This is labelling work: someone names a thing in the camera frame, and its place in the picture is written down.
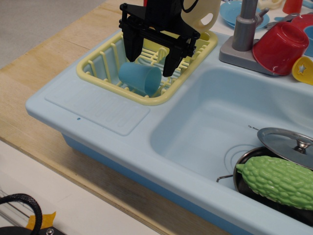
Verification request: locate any light blue plastic cup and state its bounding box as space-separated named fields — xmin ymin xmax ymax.
xmin=118 ymin=62 xmax=162 ymax=96

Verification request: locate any cream plastic jug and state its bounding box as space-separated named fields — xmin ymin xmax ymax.
xmin=180 ymin=0 xmax=221 ymax=33

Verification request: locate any yellow tape piece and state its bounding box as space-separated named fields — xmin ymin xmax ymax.
xmin=26 ymin=212 xmax=56 ymax=230

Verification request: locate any light blue toy sink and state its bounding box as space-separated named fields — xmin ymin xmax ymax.
xmin=25 ymin=47 xmax=313 ymax=235

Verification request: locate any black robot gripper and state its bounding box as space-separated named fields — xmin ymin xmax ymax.
xmin=119 ymin=0 xmax=200 ymax=76

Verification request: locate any orange plastic cup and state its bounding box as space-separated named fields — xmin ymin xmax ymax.
xmin=283 ymin=0 xmax=303 ymax=14

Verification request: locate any red plastic bowl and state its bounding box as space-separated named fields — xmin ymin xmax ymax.
xmin=252 ymin=22 xmax=309 ymax=75

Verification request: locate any blue plastic plate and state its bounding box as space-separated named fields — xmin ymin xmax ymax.
xmin=220 ymin=0 xmax=269 ymax=30

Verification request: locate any green toy bitter gourd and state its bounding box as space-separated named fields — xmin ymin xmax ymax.
xmin=236 ymin=156 xmax=313 ymax=211

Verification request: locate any steel pot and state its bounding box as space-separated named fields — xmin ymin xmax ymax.
xmin=217 ymin=147 xmax=313 ymax=227

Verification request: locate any yellow star scoop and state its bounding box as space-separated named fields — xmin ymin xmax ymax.
xmin=291 ymin=56 xmax=313 ymax=85

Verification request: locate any grey toy utensil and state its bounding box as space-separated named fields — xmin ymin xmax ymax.
xmin=265 ymin=13 xmax=300 ymax=30

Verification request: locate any black metal base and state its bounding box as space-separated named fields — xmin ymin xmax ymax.
xmin=0 ymin=226 xmax=65 ymax=235

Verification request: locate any black braided cable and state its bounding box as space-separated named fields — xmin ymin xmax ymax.
xmin=0 ymin=193 xmax=43 ymax=235

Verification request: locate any steel pot lid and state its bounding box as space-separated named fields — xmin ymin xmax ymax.
xmin=257 ymin=127 xmax=313 ymax=169

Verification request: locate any cream plastic toy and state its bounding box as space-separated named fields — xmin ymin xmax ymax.
xmin=257 ymin=0 xmax=283 ymax=10

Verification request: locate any yellow plastic dish rack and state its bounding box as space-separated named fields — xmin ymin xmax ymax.
xmin=76 ymin=31 xmax=218 ymax=106

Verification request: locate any blue plastic bowl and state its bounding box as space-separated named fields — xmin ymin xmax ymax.
xmin=304 ymin=25 xmax=313 ymax=57

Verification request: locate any grey toy faucet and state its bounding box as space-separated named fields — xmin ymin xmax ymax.
xmin=219 ymin=0 xmax=276 ymax=76

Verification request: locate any wooden board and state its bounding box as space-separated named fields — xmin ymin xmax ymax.
xmin=0 ymin=0 xmax=224 ymax=235

